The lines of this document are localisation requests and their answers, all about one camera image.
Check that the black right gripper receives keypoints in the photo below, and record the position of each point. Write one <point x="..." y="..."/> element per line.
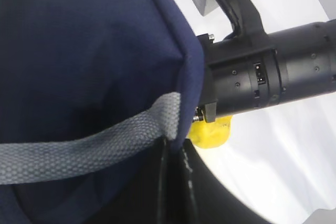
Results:
<point x="241" y="72"/>

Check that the navy blue lunch bag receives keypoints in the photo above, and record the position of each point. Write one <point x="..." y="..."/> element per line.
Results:
<point x="87" y="87"/>

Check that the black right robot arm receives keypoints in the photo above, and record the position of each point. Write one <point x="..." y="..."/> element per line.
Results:
<point x="306" y="61"/>

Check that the yellow pear-shaped fruit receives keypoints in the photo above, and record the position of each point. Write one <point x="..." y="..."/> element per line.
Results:
<point x="210" y="135"/>

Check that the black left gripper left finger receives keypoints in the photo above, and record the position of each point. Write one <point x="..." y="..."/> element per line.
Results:
<point x="138" y="202"/>

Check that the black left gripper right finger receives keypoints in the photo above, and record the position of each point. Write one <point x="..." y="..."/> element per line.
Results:
<point x="214" y="203"/>

